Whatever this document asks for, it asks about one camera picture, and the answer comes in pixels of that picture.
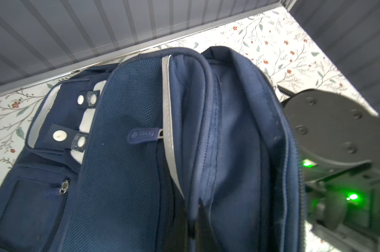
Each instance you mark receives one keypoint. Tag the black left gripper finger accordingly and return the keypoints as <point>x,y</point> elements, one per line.
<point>205,240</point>

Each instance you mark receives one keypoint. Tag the navy blue student backpack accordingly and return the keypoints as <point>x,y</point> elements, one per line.
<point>117,158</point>

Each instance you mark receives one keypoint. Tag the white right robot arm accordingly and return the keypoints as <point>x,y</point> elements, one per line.
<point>339,143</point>

